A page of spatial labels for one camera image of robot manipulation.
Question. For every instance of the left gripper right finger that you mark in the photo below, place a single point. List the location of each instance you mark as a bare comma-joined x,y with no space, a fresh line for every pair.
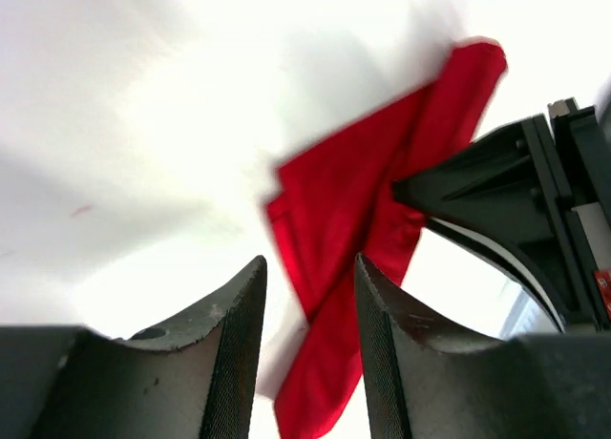
429,377

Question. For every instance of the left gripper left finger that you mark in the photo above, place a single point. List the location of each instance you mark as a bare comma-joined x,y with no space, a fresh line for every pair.
191,376

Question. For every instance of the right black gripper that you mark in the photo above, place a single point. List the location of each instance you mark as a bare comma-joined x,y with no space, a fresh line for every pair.
544,184

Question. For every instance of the red cloth napkin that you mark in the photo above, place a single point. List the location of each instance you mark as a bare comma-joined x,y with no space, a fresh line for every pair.
335,202

